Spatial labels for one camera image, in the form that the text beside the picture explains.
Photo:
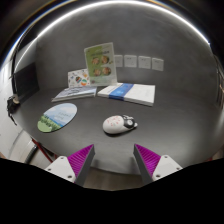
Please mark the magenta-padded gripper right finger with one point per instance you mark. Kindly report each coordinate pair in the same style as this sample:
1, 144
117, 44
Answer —
165, 166

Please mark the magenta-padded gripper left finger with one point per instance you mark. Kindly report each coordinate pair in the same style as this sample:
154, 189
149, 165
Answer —
63, 166

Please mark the white and black computer mouse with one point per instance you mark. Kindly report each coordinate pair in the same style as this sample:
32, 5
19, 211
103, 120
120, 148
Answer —
115, 125

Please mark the round landscape print mouse pad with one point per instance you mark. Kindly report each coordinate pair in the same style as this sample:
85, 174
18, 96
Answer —
57, 117

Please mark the grey landscape cover book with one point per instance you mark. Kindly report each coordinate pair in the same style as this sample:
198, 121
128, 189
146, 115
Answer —
73, 93

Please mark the white book with blue band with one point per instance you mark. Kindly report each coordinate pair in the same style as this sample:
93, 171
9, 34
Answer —
131, 93

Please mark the small white colourful print card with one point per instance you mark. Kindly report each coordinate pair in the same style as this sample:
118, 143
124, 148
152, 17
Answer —
78, 79

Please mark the black flat panel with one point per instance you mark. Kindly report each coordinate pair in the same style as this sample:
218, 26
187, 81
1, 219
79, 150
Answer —
26, 81

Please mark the green standing poster card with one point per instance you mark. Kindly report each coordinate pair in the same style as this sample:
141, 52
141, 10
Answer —
100, 63

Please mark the row of white wall plates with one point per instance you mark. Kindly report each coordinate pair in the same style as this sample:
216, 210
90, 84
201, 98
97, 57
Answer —
144, 62

